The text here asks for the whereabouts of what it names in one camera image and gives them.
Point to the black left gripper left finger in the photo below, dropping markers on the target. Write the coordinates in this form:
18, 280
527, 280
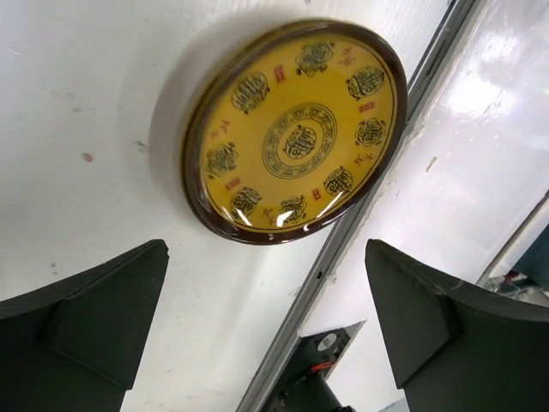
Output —
77, 344

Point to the yellow patterned plate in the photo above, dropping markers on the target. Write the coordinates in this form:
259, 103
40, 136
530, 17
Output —
293, 130

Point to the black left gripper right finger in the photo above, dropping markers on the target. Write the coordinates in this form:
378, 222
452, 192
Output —
453, 346

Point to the aluminium rail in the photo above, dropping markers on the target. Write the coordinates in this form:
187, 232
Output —
420, 88

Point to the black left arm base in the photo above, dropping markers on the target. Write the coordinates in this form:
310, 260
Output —
303, 386

